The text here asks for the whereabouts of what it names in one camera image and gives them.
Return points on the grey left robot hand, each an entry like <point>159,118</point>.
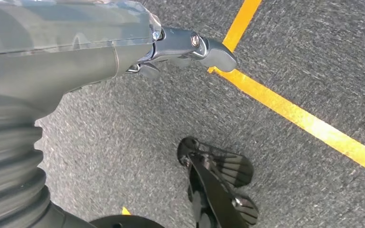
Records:
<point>59,47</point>

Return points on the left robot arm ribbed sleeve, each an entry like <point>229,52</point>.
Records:
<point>9,163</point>

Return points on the yellow floor tape square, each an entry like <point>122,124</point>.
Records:
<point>295,114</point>

